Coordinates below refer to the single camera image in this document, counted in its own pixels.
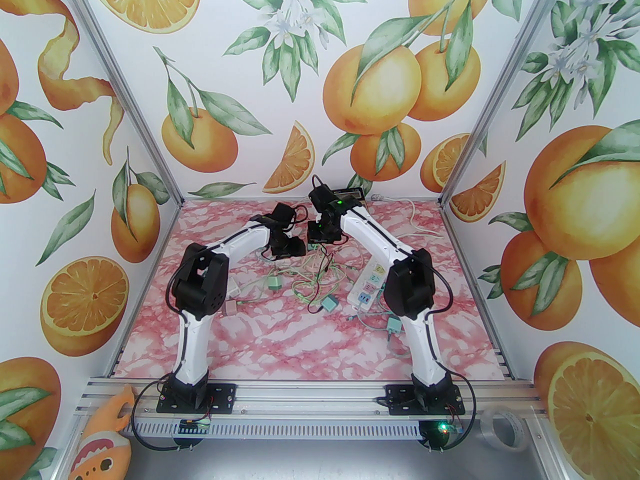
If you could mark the orange plush toy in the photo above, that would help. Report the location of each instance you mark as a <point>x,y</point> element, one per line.
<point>100,448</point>

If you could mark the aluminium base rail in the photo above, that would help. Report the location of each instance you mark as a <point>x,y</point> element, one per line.
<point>310,393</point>

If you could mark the aluminium frame post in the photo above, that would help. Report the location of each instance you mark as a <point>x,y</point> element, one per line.
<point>495,98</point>
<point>129,98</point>

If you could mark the mint green USB charger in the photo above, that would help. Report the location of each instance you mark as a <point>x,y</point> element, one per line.
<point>395,324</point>
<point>274,282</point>

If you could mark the pink USB charger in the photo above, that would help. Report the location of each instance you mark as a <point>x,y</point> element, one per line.
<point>231,308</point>

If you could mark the small circuit board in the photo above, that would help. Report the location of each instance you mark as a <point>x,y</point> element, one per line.
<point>195,426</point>
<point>454,429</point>

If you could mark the teal USB charger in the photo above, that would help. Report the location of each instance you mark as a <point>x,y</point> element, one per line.
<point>329,303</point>

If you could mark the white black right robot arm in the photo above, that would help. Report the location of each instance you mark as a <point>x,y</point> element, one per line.
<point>410,288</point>

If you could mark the white USB charger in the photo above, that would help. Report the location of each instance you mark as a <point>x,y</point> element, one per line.
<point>233,290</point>

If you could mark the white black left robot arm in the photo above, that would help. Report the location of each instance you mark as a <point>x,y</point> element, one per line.
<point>200,283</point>

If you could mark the clear tape roll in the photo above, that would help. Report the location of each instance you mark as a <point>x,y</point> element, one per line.
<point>521,438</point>

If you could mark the pink marble table mat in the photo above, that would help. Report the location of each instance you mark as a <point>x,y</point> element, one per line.
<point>300,348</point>

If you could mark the white power strip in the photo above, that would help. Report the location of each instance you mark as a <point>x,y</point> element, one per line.
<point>367,288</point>

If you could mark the black orange calculator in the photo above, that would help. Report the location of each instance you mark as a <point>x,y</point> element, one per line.
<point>356,193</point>

